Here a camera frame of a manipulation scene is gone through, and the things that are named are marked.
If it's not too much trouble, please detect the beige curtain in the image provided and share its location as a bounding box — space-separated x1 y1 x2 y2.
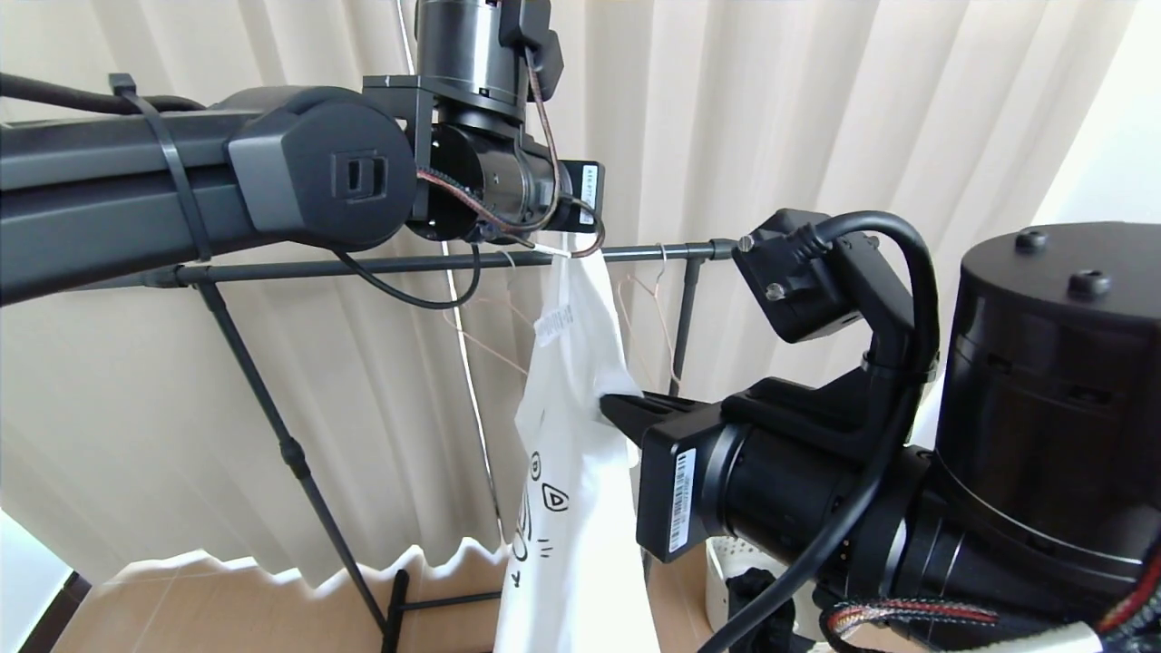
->
0 0 1139 590

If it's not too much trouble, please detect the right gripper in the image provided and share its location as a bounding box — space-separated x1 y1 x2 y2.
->
635 404 937 601

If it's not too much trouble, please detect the pink clothes hanger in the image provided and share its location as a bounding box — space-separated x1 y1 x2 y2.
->
442 272 538 378
616 243 684 388

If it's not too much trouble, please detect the black clothes rack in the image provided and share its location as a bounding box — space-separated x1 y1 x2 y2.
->
136 238 740 653

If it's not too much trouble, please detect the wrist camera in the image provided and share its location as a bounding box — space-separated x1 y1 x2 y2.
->
723 209 919 447
497 0 566 102

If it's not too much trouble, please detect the white laundry basket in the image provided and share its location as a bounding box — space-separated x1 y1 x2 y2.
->
705 535 823 641

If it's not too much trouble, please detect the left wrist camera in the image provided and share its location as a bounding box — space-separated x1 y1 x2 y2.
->
497 0 566 102

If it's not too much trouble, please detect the black cable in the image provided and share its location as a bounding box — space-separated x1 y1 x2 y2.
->
329 240 483 311
697 210 941 653

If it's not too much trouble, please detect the black garment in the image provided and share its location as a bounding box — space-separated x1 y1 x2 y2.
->
724 566 819 653

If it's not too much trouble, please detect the white printed t-shirt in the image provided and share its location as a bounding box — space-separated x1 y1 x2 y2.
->
493 234 665 653

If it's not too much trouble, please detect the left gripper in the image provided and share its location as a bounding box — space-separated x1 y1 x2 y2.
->
419 122 607 248

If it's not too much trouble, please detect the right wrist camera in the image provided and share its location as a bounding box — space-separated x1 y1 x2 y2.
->
723 209 919 447

